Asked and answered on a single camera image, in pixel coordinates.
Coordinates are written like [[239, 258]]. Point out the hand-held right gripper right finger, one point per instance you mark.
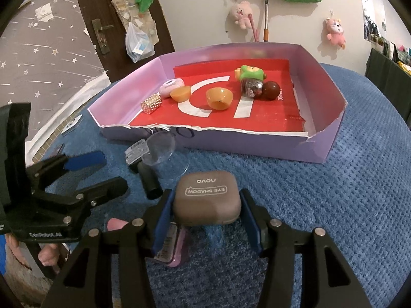
[[252, 221]]

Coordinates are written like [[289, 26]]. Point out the pink labelled bottle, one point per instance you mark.
[[176, 252]]

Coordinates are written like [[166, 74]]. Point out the pink bear plush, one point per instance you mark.
[[241, 14]]

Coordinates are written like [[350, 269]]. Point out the orange capsule half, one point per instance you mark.
[[220, 98], [181, 93]]

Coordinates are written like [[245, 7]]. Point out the brown eyeshadow case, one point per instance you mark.
[[208, 199]]

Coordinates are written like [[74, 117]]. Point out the dark brown door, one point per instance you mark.
[[86, 9]]

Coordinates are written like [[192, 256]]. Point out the pink stick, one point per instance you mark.
[[255, 32]]

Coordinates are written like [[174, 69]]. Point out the clear plastic cup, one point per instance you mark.
[[160, 149]]

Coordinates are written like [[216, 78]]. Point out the clear plastic bag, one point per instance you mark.
[[138, 45]]

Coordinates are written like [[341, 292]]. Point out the small clear acrylic tag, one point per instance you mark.
[[72, 124]]

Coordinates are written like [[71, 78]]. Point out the studded metallic hair clip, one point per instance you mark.
[[151, 103]]

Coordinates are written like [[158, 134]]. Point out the small square clear box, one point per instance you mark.
[[137, 150]]

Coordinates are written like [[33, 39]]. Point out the long photo collage poster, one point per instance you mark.
[[369, 9]]

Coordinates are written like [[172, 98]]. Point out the clear hanging organizer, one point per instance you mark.
[[122, 0]]

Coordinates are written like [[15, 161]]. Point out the black tube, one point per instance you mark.
[[150, 183]]

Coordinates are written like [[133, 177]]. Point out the green duck toy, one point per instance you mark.
[[250, 72]]

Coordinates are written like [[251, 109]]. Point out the person's left forearm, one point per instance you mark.
[[22, 272]]

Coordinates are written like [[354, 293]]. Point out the metal mop pole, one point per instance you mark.
[[266, 16]]

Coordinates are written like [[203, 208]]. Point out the dark cloth covered table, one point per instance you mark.
[[385, 70]]

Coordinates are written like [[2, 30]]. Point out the person's left hand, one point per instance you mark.
[[48, 255]]

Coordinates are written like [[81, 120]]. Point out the pink cardboard box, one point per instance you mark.
[[224, 144]]

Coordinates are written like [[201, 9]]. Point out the red printed paper liner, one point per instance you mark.
[[273, 115]]

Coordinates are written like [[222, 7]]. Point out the pink cat plush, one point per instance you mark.
[[335, 33]]

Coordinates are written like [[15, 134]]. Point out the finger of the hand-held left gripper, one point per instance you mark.
[[86, 161], [106, 188]]

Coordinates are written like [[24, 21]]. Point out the green plush toy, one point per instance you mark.
[[144, 0]]

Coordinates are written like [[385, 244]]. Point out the row of cosmetic bottles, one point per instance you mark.
[[390, 49]]

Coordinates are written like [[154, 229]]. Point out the torn white paper piece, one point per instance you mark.
[[43, 12]]

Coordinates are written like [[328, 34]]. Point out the yellow packet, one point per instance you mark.
[[405, 66]]

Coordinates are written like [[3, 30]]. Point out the pink round compact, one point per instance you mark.
[[168, 88]]

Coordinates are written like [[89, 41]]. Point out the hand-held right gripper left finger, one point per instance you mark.
[[162, 224]]

